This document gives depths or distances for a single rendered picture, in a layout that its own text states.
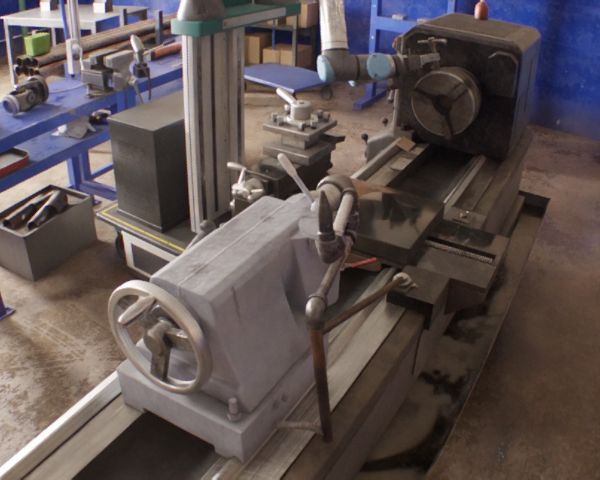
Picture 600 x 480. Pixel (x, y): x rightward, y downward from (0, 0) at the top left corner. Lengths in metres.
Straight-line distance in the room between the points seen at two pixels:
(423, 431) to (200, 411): 0.88
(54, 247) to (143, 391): 2.20
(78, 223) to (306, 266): 2.35
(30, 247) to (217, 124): 1.18
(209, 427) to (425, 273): 0.76
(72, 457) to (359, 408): 0.60
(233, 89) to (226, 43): 0.22
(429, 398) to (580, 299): 1.57
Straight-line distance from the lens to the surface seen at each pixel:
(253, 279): 1.09
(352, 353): 1.39
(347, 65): 1.97
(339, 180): 1.47
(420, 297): 1.53
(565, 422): 2.57
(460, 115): 2.26
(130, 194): 2.97
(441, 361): 2.07
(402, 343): 1.44
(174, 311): 0.95
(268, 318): 1.14
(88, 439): 1.25
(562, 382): 2.74
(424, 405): 1.90
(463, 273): 1.64
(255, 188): 1.68
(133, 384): 1.22
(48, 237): 3.29
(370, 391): 1.31
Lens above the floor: 1.75
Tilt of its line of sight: 30 degrees down
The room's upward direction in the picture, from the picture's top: 2 degrees clockwise
